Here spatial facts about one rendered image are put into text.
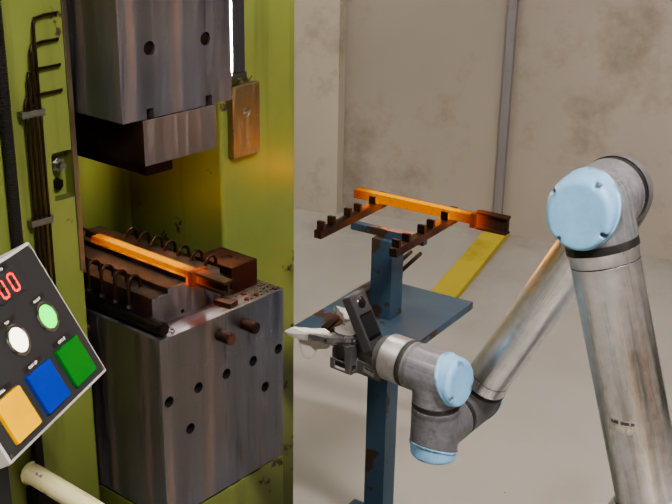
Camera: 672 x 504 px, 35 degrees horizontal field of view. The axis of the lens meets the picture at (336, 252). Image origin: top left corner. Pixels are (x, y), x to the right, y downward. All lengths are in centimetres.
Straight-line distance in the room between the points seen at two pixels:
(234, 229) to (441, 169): 307
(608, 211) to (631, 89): 365
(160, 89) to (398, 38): 343
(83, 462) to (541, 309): 112
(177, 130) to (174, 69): 13
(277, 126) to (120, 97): 64
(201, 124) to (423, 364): 71
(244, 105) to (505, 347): 91
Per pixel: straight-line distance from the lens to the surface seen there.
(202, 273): 234
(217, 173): 257
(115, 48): 212
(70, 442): 248
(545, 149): 544
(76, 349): 200
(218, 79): 230
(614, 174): 172
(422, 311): 278
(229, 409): 249
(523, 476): 356
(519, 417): 389
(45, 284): 202
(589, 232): 168
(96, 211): 278
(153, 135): 220
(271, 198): 271
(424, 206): 273
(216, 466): 253
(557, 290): 193
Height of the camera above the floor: 189
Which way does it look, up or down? 21 degrees down
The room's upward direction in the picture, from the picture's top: 1 degrees clockwise
